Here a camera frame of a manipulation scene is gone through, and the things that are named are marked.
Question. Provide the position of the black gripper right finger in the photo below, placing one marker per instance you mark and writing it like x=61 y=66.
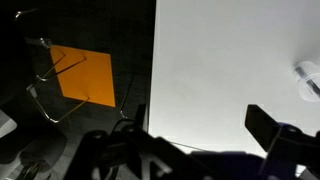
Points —
x=261 y=125

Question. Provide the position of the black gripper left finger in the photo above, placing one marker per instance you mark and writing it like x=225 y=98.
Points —
x=141 y=116

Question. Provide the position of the clear plastic measuring cup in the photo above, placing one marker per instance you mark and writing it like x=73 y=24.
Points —
x=308 y=95

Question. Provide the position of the red box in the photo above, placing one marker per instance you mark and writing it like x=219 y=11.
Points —
x=93 y=80

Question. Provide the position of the chrome tube chair frame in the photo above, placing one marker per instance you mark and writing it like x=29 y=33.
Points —
x=41 y=79

